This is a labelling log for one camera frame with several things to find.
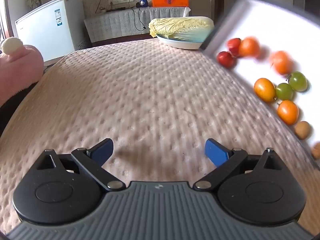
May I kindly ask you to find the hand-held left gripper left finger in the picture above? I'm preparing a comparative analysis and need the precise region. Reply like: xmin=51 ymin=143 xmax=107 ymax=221
xmin=36 ymin=138 xmax=127 ymax=193

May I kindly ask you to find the white chest freezer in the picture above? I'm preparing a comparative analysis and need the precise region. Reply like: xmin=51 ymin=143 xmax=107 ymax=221
xmin=14 ymin=0 xmax=83 ymax=63

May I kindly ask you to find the cabinet with pale cloth cover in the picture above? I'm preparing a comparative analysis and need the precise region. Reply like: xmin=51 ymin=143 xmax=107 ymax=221
xmin=84 ymin=6 xmax=190 ymax=47

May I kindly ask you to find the green grape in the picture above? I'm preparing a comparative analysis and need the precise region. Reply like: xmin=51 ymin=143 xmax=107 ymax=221
xmin=287 ymin=71 xmax=308 ymax=92
xmin=275 ymin=83 xmax=294 ymax=101

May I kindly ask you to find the black cable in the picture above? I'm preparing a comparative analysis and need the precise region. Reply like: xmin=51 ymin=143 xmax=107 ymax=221
xmin=132 ymin=7 xmax=147 ymax=32

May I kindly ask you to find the orange tomato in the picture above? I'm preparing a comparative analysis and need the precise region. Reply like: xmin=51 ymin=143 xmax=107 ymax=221
xmin=277 ymin=100 xmax=299 ymax=125
xmin=254 ymin=78 xmax=277 ymax=103

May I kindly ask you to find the dark cloth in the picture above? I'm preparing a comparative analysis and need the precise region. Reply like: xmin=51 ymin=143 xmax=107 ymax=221
xmin=0 ymin=80 xmax=43 ymax=135

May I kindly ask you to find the dark box with white inside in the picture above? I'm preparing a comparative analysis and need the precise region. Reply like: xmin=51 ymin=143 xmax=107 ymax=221
xmin=200 ymin=0 xmax=320 ymax=160

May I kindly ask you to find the red tomato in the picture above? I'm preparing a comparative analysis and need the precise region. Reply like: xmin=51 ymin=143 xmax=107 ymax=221
xmin=216 ymin=51 xmax=237 ymax=68
xmin=227 ymin=38 xmax=242 ymax=57

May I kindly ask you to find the napa cabbage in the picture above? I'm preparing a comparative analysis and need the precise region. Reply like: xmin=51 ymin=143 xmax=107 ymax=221
xmin=149 ymin=16 xmax=215 ymax=42

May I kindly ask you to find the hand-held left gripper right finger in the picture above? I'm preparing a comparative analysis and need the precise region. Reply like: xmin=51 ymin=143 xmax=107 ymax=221
xmin=193 ymin=139 xmax=284 ymax=191

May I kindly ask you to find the orange mandarin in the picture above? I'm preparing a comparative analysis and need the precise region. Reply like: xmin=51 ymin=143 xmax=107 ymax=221
xmin=239 ymin=37 xmax=260 ymax=58
xmin=270 ymin=51 xmax=293 ymax=75

